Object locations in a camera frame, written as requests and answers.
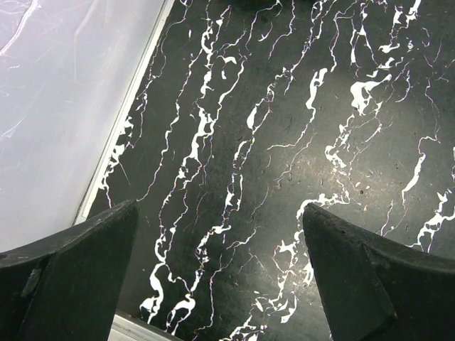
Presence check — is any aluminium rail frame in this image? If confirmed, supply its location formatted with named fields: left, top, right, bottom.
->
left=107, top=312, right=181, bottom=341

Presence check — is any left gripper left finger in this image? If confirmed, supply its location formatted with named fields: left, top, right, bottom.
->
left=1, top=200, right=139, bottom=340

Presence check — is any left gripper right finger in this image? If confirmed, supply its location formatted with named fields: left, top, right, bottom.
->
left=302, top=203, right=454, bottom=340

